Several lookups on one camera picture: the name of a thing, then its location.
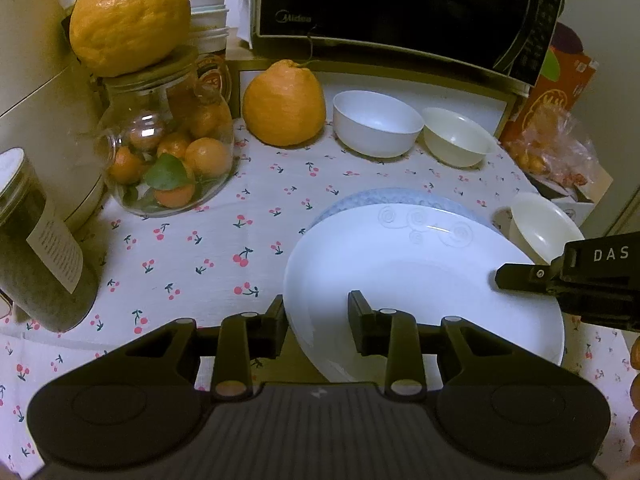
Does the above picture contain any cream bowl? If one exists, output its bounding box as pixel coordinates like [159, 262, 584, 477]
[508, 192, 584, 264]
[421, 107, 498, 168]

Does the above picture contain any white plate with swirl pattern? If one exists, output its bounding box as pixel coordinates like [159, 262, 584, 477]
[283, 204, 565, 382]

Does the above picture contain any large white bowl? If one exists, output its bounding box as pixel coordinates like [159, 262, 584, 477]
[332, 90, 424, 158]

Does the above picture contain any cherry print tablecloth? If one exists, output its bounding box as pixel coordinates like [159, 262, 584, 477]
[0, 118, 637, 478]

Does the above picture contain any white water bottle carton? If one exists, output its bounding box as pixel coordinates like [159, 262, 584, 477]
[527, 165, 613, 228]

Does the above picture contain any plastic bag of fruit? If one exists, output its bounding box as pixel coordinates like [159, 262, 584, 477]
[502, 104, 599, 188]

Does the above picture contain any blue rimmed plate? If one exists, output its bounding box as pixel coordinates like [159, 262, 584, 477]
[309, 188, 497, 231]

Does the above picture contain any white wooden shelf stand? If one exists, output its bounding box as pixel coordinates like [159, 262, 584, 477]
[226, 56, 518, 139]

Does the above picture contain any dark jar with paper label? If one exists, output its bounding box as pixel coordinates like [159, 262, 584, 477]
[1, 148, 99, 333]

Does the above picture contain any orange red cardboard box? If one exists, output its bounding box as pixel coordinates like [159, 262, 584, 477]
[500, 23, 599, 145]

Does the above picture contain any glass jar with small oranges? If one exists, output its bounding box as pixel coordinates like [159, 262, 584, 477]
[94, 46, 234, 217]

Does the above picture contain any large orange citrus on table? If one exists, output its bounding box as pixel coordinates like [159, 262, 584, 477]
[242, 60, 326, 148]

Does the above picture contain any black microwave oven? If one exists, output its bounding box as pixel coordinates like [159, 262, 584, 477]
[250, 0, 563, 86]

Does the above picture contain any white appliance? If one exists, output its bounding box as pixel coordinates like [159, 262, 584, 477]
[0, 0, 103, 231]

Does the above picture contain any large orange citrus on jar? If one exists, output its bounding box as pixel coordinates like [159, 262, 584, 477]
[70, 0, 191, 78]

